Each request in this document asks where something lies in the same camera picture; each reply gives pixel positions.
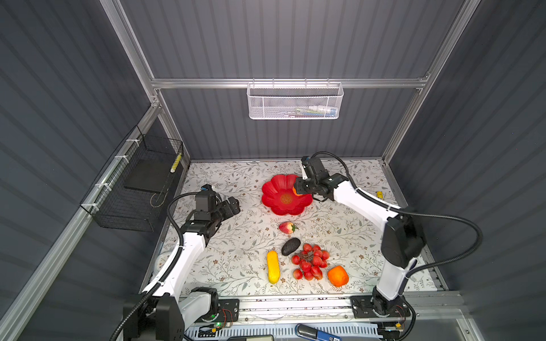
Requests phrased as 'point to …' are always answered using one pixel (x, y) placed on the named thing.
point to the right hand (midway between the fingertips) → (300, 183)
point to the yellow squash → (273, 267)
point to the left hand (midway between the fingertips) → (232, 206)
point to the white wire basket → (295, 100)
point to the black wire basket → (129, 190)
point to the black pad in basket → (150, 175)
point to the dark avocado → (291, 246)
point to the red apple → (287, 227)
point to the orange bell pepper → (338, 275)
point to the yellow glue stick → (379, 195)
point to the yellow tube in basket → (173, 167)
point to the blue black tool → (308, 333)
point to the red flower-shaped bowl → (279, 194)
